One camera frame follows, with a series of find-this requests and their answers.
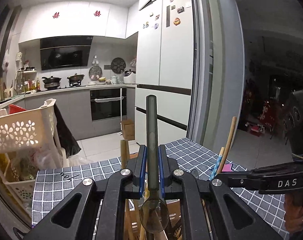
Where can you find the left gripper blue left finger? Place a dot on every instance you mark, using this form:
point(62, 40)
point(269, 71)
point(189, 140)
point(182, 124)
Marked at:
point(137, 166)

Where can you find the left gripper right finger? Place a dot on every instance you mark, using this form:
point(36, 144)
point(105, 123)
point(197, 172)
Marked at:
point(169, 188)

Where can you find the person's hand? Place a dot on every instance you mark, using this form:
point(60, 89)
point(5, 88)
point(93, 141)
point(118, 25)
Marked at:
point(293, 215)

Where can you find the chopstick in holder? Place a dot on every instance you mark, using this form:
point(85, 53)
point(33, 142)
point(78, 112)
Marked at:
point(124, 153)

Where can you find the cardboard box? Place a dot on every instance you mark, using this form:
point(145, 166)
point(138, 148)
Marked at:
point(128, 129)

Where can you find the blue patterned chopstick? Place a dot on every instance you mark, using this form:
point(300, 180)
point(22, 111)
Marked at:
point(217, 164)

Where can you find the beige utensil holder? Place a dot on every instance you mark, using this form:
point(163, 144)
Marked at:
point(193, 218)

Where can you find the wooden chopstick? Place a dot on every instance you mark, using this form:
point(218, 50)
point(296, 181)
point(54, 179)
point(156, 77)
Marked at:
point(228, 144)

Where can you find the built-in black oven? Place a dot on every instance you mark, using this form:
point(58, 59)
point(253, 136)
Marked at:
point(108, 103)

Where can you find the grey checkered star tablecloth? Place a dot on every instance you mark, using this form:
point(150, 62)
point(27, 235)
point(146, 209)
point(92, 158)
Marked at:
point(52, 185)

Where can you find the black pot with lid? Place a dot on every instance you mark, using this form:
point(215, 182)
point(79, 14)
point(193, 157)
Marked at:
point(76, 78)

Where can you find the cream flower-cut laundry basket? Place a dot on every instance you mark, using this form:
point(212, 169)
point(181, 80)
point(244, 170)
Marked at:
point(29, 142)

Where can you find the black wok on stove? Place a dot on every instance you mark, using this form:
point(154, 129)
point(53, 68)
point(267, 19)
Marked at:
point(52, 79)

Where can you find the white refrigerator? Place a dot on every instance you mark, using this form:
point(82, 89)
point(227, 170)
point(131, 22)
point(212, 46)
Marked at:
point(164, 67)

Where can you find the black range hood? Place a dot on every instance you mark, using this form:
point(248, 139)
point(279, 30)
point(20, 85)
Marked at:
point(65, 51)

